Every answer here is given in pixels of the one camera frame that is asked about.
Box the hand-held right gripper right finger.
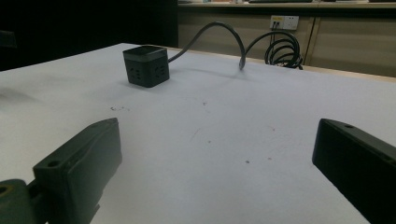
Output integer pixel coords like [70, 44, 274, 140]
[311, 118, 396, 224]

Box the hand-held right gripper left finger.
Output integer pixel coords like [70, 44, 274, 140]
[33, 117, 123, 224]

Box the black cube power socket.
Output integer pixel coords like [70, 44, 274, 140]
[122, 45, 171, 89]

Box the coiled black cable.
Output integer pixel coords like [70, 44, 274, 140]
[264, 29, 304, 70]

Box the white wall outlet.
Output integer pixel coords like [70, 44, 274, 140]
[269, 15, 300, 31]

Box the grey power socket cable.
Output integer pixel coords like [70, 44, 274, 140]
[167, 21, 295, 71]

